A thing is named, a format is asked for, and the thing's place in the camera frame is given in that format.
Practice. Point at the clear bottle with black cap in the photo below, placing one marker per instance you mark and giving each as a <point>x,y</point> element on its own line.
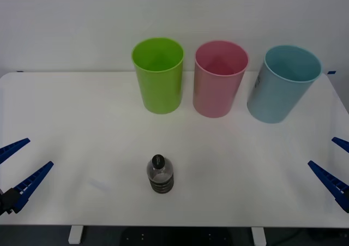
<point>161,178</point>

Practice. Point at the pale blue plastic bin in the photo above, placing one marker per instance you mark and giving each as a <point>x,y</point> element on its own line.
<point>272,101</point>

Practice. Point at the green plastic bin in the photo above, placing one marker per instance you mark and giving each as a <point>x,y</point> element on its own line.
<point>161,93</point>

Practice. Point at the white table leg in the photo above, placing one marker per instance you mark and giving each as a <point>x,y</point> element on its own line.
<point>75,234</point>
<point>259,236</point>

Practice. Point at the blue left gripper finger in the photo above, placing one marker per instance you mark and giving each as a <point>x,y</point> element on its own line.
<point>13,149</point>
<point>30,184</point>

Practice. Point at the pink plastic bin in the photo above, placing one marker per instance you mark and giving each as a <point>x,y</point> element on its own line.
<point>212,98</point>

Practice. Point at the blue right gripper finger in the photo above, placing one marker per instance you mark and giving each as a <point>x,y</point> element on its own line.
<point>334,184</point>
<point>342,143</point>

